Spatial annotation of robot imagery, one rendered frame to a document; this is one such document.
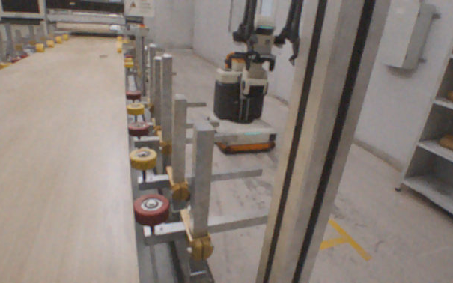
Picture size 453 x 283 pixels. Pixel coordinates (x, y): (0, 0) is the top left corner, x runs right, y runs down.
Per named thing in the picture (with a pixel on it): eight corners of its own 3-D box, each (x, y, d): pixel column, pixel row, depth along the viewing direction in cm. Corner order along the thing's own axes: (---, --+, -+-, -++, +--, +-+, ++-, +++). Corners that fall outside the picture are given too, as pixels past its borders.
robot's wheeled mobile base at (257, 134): (205, 129, 339) (206, 111, 329) (251, 127, 360) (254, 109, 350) (222, 154, 282) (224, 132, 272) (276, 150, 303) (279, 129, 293)
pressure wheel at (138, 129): (134, 156, 103) (132, 129, 98) (126, 149, 108) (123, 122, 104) (153, 152, 108) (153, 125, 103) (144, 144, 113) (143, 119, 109)
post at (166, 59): (170, 171, 114) (171, 53, 95) (171, 176, 111) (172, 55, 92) (162, 172, 113) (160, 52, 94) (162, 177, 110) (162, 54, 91)
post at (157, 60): (162, 154, 137) (162, 56, 118) (163, 157, 134) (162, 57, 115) (155, 155, 136) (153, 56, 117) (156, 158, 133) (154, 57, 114)
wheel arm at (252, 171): (257, 174, 103) (259, 163, 102) (261, 178, 100) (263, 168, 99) (138, 187, 89) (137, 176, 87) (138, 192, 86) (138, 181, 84)
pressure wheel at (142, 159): (141, 195, 82) (139, 162, 77) (126, 184, 86) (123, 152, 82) (162, 185, 88) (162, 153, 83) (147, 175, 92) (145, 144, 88)
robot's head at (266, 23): (247, 25, 256) (253, 12, 243) (266, 26, 263) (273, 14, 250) (250, 36, 251) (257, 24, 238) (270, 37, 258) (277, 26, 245)
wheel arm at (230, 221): (293, 212, 82) (296, 201, 80) (299, 219, 79) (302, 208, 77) (144, 239, 67) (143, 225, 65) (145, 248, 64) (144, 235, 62)
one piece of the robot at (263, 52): (242, 69, 264) (245, 46, 255) (267, 70, 273) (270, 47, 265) (249, 72, 250) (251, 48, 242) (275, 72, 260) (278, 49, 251)
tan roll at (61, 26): (140, 34, 482) (140, 26, 477) (141, 34, 471) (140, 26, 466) (52, 29, 433) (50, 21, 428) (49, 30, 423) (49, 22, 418)
